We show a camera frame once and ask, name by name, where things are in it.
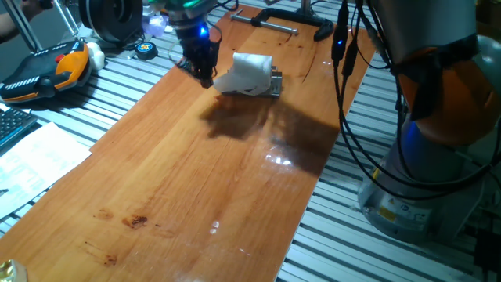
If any gold foil packet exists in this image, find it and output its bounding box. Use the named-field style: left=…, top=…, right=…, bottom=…
left=0, top=258, right=29, bottom=282

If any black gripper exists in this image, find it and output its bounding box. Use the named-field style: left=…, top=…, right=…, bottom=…
left=171, top=9, right=221, bottom=89

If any person hand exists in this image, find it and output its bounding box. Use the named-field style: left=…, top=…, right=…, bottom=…
left=21, top=0, right=44, bottom=13

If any black orange teach pendant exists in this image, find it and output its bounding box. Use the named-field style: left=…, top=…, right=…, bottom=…
left=0, top=40, right=93, bottom=104

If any grey metal stand pole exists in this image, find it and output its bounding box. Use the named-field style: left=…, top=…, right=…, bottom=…
left=3, top=0, right=44, bottom=52

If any black computer keyboard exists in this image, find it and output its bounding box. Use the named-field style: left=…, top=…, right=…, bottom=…
left=0, top=107, right=38, bottom=150

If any large white paper sheet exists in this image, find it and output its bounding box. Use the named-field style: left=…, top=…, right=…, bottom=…
left=0, top=121, right=93, bottom=220

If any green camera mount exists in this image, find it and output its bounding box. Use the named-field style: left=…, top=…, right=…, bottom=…
left=148, top=0, right=218, bottom=13

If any black cable with blue light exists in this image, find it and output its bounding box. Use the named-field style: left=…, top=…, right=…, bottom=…
left=330, top=0, right=501, bottom=201

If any purple plastic piece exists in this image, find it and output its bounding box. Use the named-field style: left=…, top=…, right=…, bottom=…
left=141, top=13, right=170, bottom=38

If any bare person forearm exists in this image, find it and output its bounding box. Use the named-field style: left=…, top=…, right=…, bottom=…
left=0, top=7, right=31, bottom=45

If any wooden board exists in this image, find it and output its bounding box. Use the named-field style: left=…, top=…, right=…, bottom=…
left=0, top=3, right=377, bottom=282

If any frame pole held by clamp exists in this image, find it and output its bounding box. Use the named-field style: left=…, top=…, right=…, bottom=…
left=295, top=0, right=320, bottom=17

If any black c-clamp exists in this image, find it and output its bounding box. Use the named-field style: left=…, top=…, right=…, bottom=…
left=229, top=7, right=336, bottom=42

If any round black tape measure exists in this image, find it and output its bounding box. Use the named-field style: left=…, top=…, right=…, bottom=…
left=135, top=41, right=159, bottom=61

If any black filament spool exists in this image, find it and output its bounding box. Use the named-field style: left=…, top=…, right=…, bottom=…
left=77, top=0, right=144, bottom=45

